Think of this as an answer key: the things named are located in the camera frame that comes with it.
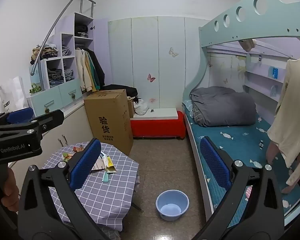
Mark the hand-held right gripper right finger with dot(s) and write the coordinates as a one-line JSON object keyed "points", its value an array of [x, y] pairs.
{"points": [[212, 162]]}

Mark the grey folded jeans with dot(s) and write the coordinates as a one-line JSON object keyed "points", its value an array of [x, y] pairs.
{"points": [[68, 75]]}

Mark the white crumpled cloth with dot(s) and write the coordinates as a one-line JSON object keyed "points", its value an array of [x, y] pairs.
{"points": [[141, 108]]}

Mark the white butterfly sticker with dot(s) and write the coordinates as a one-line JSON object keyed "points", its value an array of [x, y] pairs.
{"points": [[173, 52]]}

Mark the blue plastic basin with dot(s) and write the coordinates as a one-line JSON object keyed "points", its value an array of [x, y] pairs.
{"points": [[172, 207]]}

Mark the white paper bag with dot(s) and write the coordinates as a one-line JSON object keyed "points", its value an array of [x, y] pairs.
{"points": [[12, 95]]}

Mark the small blue box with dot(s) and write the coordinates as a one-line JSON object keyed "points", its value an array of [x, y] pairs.
{"points": [[274, 72]]}

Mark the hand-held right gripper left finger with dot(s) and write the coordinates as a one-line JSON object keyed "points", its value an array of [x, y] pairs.
{"points": [[86, 166]]}

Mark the large cardboard box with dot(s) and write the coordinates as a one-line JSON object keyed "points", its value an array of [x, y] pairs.
{"points": [[107, 115]]}

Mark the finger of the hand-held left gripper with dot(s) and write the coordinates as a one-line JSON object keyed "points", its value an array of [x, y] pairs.
{"points": [[20, 115], [47, 120]]}

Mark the pale pink butterfly sticker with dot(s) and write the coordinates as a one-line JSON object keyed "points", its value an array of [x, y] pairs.
{"points": [[152, 100]]}

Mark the red covered bench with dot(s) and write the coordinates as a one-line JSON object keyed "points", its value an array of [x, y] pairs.
{"points": [[157, 127]]}

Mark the cream hanging jacket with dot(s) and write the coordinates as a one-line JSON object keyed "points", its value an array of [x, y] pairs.
{"points": [[81, 70]]}

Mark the green plant toy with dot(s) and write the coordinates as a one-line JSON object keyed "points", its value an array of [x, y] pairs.
{"points": [[35, 88]]}

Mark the teal patterned bedsheet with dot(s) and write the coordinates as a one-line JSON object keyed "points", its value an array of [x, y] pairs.
{"points": [[240, 140]]}

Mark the dark checked blanket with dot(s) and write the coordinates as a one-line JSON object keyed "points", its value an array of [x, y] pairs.
{"points": [[197, 115]]}

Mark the white cabinet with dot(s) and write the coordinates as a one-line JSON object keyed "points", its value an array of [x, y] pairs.
{"points": [[72, 127]]}

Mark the pale green bunk bed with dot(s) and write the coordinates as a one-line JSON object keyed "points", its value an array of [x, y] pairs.
{"points": [[265, 25]]}

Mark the cream hanging shirt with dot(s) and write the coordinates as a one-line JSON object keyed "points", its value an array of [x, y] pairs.
{"points": [[292, 110]]}

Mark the green hanging shirt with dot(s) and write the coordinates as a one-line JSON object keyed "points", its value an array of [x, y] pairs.
{"points": [[93, 77]]}

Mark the black clothing heap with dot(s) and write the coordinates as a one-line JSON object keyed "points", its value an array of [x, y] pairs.
{"points": [[120, 87]]}

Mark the white shelving wardrobe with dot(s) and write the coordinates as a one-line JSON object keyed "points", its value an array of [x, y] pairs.
{"points": [[70, 92]]}

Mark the brown folded clothes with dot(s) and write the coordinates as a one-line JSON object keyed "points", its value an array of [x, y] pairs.
{"points": [[46, 53]]}

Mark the black folded clothes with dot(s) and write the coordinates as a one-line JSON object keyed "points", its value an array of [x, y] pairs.
{"points": [[81, 31]]}

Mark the beige hanging cloth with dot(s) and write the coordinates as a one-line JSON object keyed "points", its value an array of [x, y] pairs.
{"points": [[247, 45]]}

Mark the grey duvet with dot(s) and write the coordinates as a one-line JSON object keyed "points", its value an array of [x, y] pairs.
{"points": [[222, 105]]}

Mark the black hanging coat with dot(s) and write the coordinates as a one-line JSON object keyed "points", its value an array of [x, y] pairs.
{"points": [[98, 67]]}

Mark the dark folded clothes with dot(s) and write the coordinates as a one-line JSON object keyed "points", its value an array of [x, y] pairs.
{"points": [[55, 77]]}

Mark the person's left hand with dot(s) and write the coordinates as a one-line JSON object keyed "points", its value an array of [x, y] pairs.
{"points": [[11, 192]]}

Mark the grey folded clothes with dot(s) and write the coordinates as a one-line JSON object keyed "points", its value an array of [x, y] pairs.
{"points": [[66, 50]]}

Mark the small cardboard box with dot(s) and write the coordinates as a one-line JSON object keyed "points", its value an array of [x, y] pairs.
{"points": [[130, 108]]}

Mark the grey metal handrail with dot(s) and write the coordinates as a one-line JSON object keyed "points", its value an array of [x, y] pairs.
{"points": [[57, 17]]}

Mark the pile of assorted wrappers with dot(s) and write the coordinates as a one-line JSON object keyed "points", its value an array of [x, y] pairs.
{"points": [[103, 165]]}

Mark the table with grey checked cloth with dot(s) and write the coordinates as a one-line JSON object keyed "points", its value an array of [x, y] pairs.
{"points": [[110, 195]]}

